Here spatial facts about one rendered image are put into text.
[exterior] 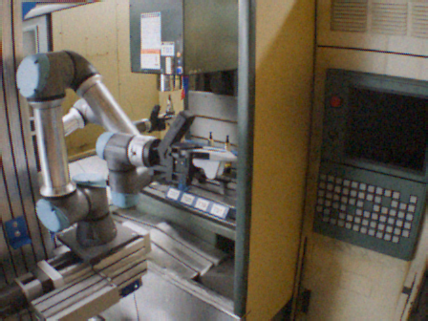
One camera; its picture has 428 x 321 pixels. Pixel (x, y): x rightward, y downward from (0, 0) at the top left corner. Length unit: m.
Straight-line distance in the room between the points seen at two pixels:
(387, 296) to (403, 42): 1.05
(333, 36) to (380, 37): 0.18
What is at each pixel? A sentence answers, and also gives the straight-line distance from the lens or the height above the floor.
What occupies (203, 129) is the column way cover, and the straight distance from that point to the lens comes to 2.73.
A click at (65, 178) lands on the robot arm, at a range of 1.12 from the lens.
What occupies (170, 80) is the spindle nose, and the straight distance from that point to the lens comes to 2.20.
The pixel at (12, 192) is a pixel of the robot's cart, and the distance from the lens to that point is 1.28.
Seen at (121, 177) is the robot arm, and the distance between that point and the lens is 0.92.
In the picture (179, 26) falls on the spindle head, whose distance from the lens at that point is 1.91.
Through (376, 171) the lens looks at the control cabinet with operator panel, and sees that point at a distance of 1.42.
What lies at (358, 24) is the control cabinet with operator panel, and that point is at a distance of 1.41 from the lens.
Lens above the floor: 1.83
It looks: 19 degrees down
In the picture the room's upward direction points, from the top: straight up
